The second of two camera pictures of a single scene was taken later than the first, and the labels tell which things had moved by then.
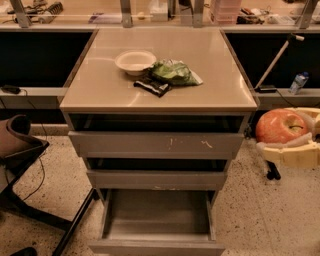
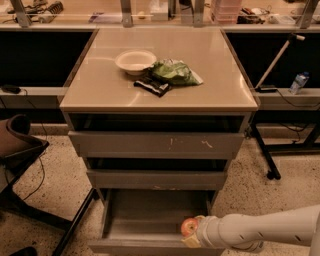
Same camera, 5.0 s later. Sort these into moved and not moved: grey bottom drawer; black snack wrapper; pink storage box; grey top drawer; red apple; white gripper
Moved: red apple; white gripper
Not moved: pink storage box; black snack wrapper; grey bottom drawer; grey top drawer
